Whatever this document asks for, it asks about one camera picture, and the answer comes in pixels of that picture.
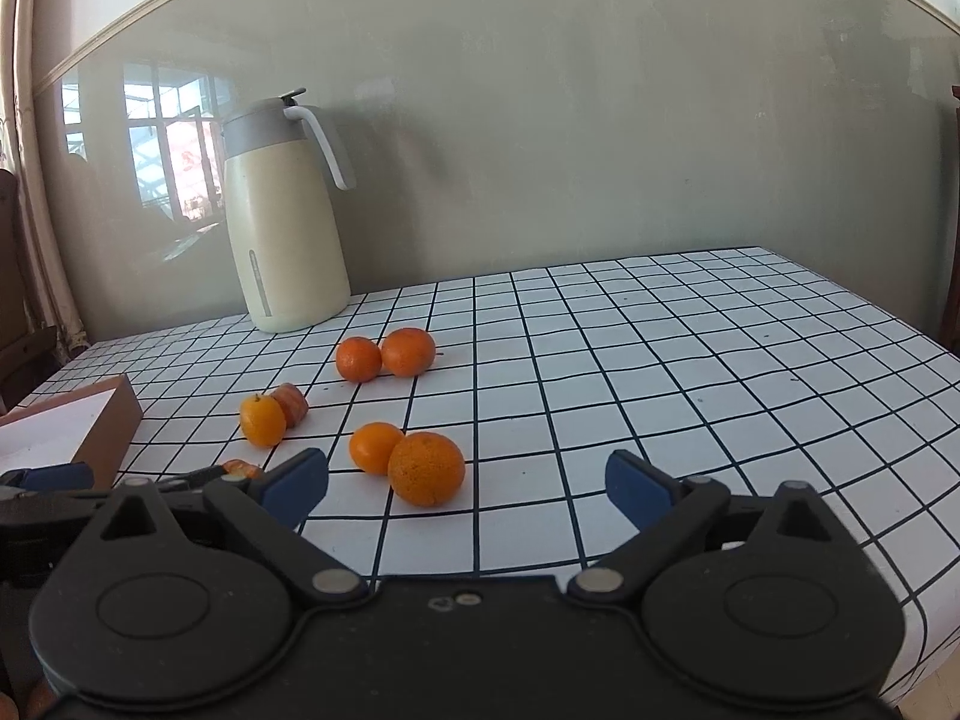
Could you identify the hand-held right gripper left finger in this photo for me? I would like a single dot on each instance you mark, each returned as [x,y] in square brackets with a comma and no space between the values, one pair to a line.
[296,484]

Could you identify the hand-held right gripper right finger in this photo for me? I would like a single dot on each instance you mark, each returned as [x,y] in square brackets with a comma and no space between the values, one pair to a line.
[637,491]

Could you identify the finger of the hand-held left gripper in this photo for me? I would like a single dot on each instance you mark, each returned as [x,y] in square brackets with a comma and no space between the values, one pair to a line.
[196,478]
[45,477]

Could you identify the reddish orange fruit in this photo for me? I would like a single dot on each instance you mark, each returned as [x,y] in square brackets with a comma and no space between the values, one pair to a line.
[241,469]
[292,403]

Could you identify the small orange mandarin with stem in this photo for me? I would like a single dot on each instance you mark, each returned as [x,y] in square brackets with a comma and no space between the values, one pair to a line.
[262,421]

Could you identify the brown cardboard box white inside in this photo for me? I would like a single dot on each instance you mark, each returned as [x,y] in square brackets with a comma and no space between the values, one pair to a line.
[112,427]

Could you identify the large bumpy orange mandarin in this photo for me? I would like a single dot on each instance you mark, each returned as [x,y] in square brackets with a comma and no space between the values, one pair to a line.
[426,469]

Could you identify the white black checked tablecloth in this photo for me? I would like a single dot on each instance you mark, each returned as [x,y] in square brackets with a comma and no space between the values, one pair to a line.
[675,360]

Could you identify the cream thermos jug grey lid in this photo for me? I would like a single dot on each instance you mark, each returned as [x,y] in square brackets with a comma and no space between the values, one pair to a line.
[281,240]

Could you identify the beige patterned curtain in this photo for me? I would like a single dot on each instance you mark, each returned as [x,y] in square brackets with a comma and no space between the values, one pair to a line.
[34,165]

